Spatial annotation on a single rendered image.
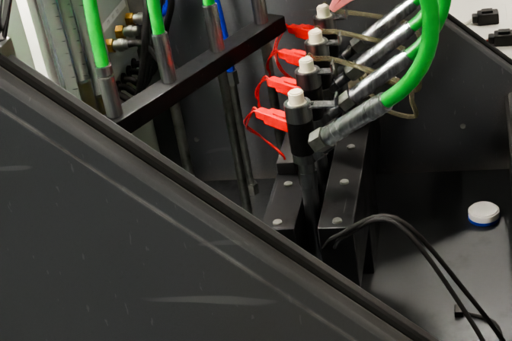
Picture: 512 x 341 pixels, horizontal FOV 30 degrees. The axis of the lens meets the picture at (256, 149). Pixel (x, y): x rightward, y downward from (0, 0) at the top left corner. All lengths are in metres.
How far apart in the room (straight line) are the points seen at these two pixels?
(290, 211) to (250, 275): 0.37
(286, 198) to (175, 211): 0.42
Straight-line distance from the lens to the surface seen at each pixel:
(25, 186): 0.68
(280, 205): 1.05
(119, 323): 0.73
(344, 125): 0.86
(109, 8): 1.26
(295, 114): 0.98
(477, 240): 1.23
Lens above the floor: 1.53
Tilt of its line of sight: 28 degrees down
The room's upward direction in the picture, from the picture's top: 10 degrees counter-clockwise
